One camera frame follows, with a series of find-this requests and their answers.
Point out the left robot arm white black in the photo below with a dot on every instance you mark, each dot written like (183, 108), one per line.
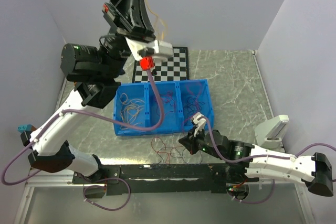
(94, 72)

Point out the white grey stand device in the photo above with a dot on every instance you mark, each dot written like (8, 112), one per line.
(269, 134)

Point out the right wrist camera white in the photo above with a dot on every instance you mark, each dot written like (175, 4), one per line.
(199, 122)

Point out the black chess piece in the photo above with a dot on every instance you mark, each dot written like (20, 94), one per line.
(154, 73)

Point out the blue three-compartment plastic bin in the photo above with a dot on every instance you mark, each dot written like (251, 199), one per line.
(136, 104)

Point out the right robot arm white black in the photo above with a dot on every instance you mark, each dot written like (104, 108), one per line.
(252, 161)

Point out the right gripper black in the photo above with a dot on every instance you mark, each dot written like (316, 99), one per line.
(187, 142)

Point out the blue brown toy block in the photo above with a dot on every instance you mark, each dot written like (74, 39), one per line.
(25, 127)

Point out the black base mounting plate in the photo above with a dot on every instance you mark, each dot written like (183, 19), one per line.
(173, 178)

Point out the black white chessboard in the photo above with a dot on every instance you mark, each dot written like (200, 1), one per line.
(174, 69)

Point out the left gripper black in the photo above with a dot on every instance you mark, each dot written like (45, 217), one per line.
(127, 6)

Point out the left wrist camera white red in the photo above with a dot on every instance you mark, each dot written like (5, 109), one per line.
(147, 53)

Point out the aluminium frame rail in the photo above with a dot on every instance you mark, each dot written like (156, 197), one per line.
(55, 200)

